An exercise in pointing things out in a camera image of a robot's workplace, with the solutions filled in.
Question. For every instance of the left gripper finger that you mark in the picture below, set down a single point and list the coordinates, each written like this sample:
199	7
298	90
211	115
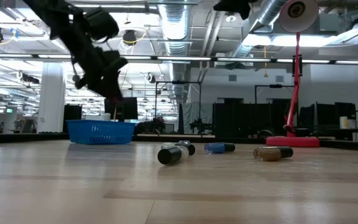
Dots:
117	88
104	90

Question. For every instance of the blue plastic basket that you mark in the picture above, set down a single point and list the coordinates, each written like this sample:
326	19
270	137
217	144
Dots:
101	132

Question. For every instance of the white nail polish bottle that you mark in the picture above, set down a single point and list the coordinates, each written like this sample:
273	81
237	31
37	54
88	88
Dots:
169	155

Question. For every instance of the silver glitter nail polish bottle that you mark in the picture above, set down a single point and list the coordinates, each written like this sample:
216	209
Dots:
188	146

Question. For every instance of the blue nail polish bottle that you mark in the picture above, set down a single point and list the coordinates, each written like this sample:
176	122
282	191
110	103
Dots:
217	148

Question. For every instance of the gold glitter nail polish bottle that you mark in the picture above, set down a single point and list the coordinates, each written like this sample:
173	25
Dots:
272	154

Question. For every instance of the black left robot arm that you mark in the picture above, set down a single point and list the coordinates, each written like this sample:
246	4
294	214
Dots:
57	15

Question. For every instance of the black cabinet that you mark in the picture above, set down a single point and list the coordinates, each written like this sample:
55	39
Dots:
72	115

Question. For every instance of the background robot workstation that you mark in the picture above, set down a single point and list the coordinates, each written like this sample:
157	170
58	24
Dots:
151	126
200	126

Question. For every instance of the white building column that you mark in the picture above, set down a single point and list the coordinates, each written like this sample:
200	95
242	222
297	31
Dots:
51	99

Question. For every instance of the black overhead light bar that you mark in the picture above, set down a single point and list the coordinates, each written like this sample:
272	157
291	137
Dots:
197	58

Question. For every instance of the grey tarp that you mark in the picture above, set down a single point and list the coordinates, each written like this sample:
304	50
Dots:
197	113

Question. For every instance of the black workstation panels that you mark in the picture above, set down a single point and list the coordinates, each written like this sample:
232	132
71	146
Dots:
325	115

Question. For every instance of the red desk lamp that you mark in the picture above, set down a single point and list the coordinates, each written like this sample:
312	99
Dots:
292	141

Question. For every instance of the white roll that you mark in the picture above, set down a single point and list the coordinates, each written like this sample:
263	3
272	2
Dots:
343	122

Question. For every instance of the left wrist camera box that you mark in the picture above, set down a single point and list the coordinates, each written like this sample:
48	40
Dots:
115	60

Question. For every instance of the silver air duct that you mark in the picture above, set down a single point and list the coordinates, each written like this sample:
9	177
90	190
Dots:
175	25
269	12

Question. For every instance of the black gantry frame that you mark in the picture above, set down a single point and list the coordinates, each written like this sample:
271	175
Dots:
275	86
179	82

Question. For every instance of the black partition wall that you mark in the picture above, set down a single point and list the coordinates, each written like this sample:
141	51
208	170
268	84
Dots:
244	119

